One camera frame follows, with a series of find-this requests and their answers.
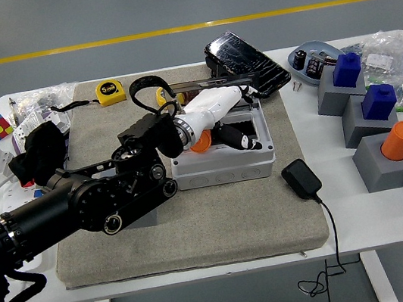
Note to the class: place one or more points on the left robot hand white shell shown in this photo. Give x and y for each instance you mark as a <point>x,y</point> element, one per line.
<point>213,105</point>

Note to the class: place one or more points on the smoky transparent box lid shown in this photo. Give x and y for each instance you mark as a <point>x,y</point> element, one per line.
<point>191,87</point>

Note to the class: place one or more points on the orange cylinder battery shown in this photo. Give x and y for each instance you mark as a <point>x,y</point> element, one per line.
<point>401,142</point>
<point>202,144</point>

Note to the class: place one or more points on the light grey electrical box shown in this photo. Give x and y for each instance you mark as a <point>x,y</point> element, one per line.
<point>224,172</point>

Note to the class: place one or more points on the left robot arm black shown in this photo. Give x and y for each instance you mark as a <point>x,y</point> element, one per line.
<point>91,203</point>

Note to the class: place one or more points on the round yellow black tape measure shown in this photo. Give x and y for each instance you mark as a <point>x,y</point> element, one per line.
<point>160,98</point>

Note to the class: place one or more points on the glossy black case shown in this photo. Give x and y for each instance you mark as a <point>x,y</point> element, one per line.
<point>244,60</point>

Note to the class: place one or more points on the blue-grey oval tray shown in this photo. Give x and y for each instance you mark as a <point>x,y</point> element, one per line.
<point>304,75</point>

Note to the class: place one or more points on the black capacitor cylinder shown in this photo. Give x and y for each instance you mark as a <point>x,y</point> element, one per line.
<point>314,66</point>
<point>300,59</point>

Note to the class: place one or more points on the white table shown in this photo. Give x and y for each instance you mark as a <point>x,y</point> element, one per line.
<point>351,227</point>

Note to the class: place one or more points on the square yellow tape measure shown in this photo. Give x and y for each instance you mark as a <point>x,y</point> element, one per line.
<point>111,92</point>

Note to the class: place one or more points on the black power adapter plug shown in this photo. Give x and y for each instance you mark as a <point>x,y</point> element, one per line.
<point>302,179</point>

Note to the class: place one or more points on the grey block holder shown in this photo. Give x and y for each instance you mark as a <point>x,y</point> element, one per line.
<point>329,100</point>
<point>356,126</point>
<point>385,175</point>

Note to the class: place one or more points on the small metal clip part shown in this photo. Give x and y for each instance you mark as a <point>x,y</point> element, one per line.
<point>326,58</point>

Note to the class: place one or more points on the grey-brown mat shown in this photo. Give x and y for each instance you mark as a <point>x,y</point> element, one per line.
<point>183,230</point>

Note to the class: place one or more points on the grey block with round hole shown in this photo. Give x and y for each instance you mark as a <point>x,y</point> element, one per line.
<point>147,219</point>

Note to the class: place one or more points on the blue block with knob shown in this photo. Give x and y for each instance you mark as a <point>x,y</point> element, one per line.
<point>380,103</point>
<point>346,72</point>

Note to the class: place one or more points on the black cloth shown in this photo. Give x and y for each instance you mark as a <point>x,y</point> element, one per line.
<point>39,153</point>

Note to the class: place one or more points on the white purple breaker modules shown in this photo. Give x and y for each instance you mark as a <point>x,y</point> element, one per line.
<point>28,122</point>

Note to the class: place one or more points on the small green connector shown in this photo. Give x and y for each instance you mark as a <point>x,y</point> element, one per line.
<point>402,109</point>

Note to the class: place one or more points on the clear pen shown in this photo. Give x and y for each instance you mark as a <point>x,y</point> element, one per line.
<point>13,111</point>

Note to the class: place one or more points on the white power strip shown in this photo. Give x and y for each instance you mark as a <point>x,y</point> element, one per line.
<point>14,194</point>

